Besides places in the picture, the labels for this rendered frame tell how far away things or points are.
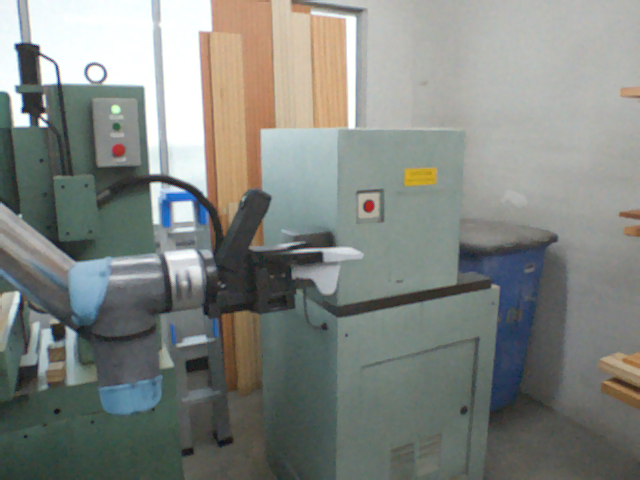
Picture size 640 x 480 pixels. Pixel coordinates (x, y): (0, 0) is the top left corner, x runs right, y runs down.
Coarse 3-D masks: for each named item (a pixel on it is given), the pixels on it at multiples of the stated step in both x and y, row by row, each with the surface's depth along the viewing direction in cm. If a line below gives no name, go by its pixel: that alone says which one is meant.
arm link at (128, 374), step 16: (96, 336) 58; (128, 336) 58; (144, 336) 59; (96, 352) 59; (112, 352) 58; (128, 352) 58; (144, 352) 60; (96, 368) 60; (112, 368) 59; (128, 368) 59; (144, 368) 60; (112, 384) 59; (128, 384) 59; (144, 384) 60; (160, 384) 63; (112, 400) 60; (128, 400) 60; (144, 400) 61
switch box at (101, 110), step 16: (96, 112) 117; (112, 112) 118; (128, 112) 120; (96, 128) 118; (128, 128) 121; (96, 144) 118; (112, 144) 120; (128, 144) 121; (96, 160) 124; (112, 160) 120; (128, 160) 122
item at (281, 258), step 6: (282, 252) 65; (288, 252) 65; (294, 252) 64; (300, 252) 64; (306, 252) 64; (312, 252) 64; (318, 252) 64; (270, 258) 64; (276, 258) 64; (282, 258) 64; (288, 258) 64; (294, 258) 65; (300, 258) 64; (306, 258) 64; (312, 258) 65; (318, 258) 65; (276, 264) 65; (282, 264) 64; (288, 264) 64; (294, 264) 65
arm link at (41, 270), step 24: (0, 216) 62; (0, 240) 61; (24, 240) 63; (0, 264) 62; (24, 264) 63; (48, 264) 65; (72, 264) 68; (24, 288) 64; (48, 288) 65; (48, 312) 67
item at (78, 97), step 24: (72, 96) 119; (96, 96) 121; (120, 96) 124; (144, 96) 127; (72, 120) 120; (144, 120) 128; (72, 144) 121; (144, 144) 129; (96, 168) 125; (120, 168) 127; (144, 168) 130; (96, 192) 126; (120, 192) 128; (144, 192) 131; (120, 216) 129; (144, 216) 132; (96, 240) 128; (120, 240) 131; (144, 240) 133
